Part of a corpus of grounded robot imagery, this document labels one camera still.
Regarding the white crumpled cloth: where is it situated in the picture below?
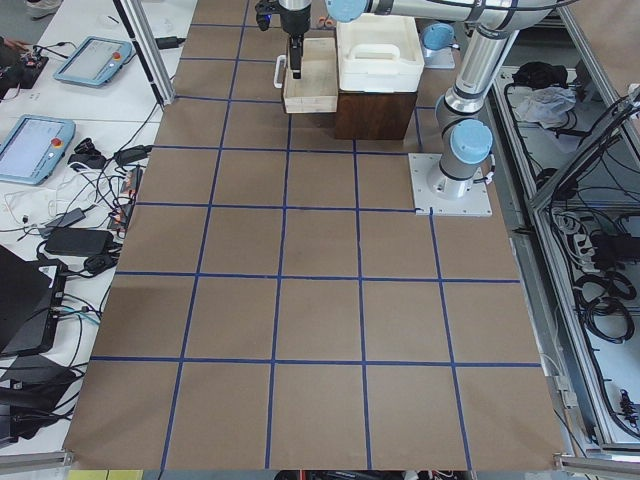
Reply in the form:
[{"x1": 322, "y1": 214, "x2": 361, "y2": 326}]
[{"x1": 514, "y1": 87, "x2": 576, "y2": 128}]

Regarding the blue teach pendant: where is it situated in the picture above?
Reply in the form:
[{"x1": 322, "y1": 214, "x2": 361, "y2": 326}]
[
  {"x1": 1, "y1": 114, "x2": 76, "y2": 185},
  {"x1": 53, "y1": 36, "x2": 134, "y2": 87}
]

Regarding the lower blue teach pendant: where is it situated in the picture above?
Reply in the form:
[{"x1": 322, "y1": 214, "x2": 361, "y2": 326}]
[{"x1": 1, "y1": 114, "x2": 76, "y2": 185}]

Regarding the aluminium frame post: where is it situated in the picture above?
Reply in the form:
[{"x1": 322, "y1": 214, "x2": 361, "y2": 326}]
[{"x1": 113, "y1": 0, "x2": 175, "y2": 107}]

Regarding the black power adapter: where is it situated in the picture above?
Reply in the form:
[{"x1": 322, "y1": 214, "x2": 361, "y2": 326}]
[{"x1": 44, "y1": 228, "x2": 114, "y2": 257}]

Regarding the upper blue teach pendant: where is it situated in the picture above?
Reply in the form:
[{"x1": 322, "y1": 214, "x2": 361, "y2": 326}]
[{"x1": 53, "y1": 36, "x2": 134, "y2": 87}]

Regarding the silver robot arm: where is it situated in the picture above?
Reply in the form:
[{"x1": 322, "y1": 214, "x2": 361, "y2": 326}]
[{"x1": 326, "y1": 0, "x2": 568, "y2": 200}]

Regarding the arm grey base plate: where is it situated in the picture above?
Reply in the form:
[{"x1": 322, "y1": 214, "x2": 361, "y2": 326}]
[
  {"x1": 408, "y1": 153, "x2": 492, "y2": 217},
  {"x1": 420, "y1": 23, "x2": 455, "y2": 70}
]

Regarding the white plastic tray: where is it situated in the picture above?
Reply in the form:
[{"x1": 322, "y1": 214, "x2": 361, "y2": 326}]
[{"x1": 336, "y1": 14, "x2": 424, "y2": 93}]

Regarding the dark brown wooden cabinet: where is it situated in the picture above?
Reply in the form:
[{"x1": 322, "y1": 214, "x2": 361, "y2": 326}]
[{"x1": 334, "y1": 90, "x2": 418, "y2": 140}]

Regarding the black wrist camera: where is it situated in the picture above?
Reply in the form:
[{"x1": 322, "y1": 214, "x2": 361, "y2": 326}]
[{"x1": 255, "y1": 0, "x2": 278, "y2": 32}]

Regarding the light wooden drawer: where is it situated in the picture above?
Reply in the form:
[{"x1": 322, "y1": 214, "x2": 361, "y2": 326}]
[{"x1": 273, "y1": 38, "x2": 338, "y2": 114}]

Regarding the black laptop computer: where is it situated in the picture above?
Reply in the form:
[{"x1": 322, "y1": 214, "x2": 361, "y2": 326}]
[{"x1": 1, "y1": 247, "x2": 67, "y2": 358}]

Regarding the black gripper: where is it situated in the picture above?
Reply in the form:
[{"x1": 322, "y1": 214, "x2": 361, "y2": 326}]
[{"x1": 278, "y1": 0, "x2": 312, "y2": 80}]

